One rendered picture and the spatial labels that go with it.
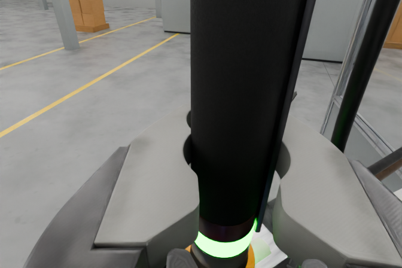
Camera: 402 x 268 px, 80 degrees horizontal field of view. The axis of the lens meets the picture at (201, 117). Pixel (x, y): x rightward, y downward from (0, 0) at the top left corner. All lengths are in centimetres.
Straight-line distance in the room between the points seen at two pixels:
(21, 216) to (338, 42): 566
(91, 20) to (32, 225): 689
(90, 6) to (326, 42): 641
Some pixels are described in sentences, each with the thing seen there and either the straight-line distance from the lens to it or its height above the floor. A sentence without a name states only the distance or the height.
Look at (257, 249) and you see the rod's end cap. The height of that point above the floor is 143.
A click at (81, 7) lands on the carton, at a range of 858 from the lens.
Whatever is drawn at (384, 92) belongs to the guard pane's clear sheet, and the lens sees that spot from 131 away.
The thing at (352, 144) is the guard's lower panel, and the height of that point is 87.
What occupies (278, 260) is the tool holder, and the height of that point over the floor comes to 143.
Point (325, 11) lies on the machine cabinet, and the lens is 571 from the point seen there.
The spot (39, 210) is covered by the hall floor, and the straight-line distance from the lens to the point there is 236.
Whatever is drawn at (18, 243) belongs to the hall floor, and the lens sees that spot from 223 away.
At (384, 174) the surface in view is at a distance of 32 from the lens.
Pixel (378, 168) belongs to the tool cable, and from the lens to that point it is 30.
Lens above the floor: 160
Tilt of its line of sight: 31 degrees down
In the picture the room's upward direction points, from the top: 1 degrees clockwise
